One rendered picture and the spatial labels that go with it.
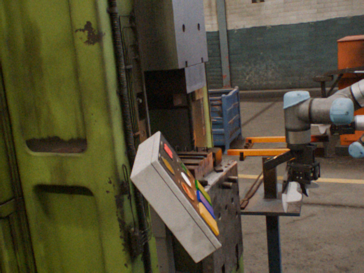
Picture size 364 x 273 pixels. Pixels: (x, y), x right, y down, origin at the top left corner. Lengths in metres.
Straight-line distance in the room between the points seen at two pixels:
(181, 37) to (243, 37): 8.06
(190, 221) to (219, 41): 8.84
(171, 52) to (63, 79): 0.39
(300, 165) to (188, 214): 0.43
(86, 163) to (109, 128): 0.16
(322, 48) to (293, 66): 0.64
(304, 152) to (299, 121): 0.10
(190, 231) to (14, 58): 0.92
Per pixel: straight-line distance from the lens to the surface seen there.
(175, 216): 1.16
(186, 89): 1.71
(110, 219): 1.63
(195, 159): 1.86
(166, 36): 1.66
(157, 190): 1.13
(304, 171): 1.42
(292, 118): 1.38
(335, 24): 9.35
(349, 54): 5.28
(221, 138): 5.69
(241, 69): 9.79
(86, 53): 1.52
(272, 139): 2.39
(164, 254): 1.38
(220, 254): 1.93
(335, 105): 1.35
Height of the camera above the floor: 1.49
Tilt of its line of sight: 13 degrees down
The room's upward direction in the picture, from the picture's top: 6 degrees counter-clockwise
